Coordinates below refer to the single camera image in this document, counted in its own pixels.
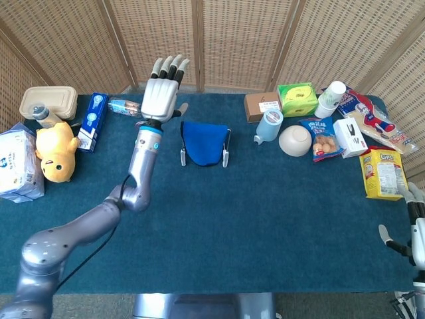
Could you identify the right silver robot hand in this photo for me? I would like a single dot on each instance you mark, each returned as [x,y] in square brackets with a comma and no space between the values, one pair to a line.
[419,232]

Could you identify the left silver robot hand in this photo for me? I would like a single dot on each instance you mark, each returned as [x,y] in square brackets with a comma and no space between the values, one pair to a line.
[159,99]

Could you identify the grey and blue towel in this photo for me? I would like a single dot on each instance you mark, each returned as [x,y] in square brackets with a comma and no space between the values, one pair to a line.
[204,143]

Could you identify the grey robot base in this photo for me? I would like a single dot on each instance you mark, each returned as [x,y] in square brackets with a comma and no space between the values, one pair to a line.
[199,305]

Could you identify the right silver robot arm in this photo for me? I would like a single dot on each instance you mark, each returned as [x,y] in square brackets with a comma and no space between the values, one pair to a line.
[416,299]

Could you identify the clear plastic snack jar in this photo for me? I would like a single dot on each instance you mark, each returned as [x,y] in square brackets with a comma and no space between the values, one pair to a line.
[124,107]

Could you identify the yellow Lipo snack bag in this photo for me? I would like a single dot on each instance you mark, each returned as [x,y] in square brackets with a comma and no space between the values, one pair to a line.
[383,172]

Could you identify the blue toothpaste box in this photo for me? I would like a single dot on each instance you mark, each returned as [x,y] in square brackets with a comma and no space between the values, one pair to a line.
[93,123]

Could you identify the brown cardboard box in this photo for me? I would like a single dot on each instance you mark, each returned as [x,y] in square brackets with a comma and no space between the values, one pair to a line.
[260,106]

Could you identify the beige lidded lunch box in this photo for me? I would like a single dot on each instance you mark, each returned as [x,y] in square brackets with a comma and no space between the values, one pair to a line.
[53,98]

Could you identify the woven bamboo folding screen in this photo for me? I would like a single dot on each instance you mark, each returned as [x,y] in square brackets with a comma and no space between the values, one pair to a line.
[249,33]

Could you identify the light blue cylindrical container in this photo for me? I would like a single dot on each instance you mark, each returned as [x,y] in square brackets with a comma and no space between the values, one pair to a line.
[269,128]

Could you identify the yellow plush toy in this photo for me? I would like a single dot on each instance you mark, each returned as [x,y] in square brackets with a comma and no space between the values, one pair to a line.
[56,149]

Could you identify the beige bottle with grey cap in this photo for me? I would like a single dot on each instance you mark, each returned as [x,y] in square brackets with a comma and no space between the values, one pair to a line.
[44,118]

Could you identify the white stapler box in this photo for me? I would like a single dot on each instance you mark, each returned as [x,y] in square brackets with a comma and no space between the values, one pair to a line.
[350,138]

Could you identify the red blue noodle packet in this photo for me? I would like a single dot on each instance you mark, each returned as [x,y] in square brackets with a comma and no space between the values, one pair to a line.
[375,119]

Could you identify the blue cookie snack bag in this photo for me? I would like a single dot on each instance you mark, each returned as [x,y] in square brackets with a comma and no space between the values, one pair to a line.
[323,143]

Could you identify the green tissue pack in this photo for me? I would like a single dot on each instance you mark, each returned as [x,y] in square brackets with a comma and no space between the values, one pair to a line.
[297,98]

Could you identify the beige upturned bowl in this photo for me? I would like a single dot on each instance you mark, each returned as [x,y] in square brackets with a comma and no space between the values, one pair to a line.
[295,141]

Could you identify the white blue tissue pack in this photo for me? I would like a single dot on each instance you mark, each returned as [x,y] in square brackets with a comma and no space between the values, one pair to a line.
[16,163]

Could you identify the stack of paper cups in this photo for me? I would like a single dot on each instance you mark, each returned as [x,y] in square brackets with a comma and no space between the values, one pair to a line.
[328,101]

